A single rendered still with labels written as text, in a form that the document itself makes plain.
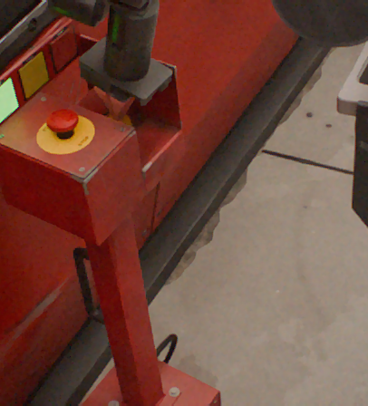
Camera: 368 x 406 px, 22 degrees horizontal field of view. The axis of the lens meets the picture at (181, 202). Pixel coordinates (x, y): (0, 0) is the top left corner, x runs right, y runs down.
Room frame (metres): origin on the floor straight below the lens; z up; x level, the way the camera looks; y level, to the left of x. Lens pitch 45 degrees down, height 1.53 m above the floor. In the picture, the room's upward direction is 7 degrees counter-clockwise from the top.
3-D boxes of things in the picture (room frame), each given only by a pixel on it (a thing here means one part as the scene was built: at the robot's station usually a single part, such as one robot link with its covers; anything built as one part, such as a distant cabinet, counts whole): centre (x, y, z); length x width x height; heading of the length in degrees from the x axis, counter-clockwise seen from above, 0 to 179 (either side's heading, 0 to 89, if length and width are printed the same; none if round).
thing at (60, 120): (0.90, 0.13, 0.79); 0.04 x 0.04 x 0.04
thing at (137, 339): (0.95, 0.11, 0.39); 0.05 x 0.05 x 0.54; 51
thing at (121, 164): (0.95, 0.11, 0.75); 0.20 x 0.16 x 0.18; 141
